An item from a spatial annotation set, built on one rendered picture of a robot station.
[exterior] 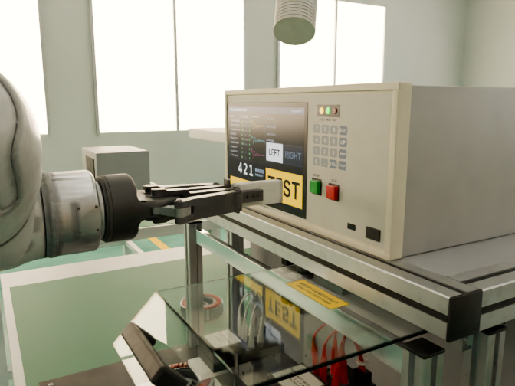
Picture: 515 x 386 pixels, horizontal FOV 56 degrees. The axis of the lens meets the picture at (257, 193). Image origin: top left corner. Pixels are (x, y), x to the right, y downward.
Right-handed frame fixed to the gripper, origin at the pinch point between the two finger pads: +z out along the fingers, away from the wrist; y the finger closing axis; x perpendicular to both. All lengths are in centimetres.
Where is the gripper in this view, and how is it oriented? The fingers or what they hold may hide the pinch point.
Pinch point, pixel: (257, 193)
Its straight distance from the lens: 63.1
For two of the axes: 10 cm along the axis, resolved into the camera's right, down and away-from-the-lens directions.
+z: 8.7, -0.9, 4.9
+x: 0.0, -9.8, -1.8
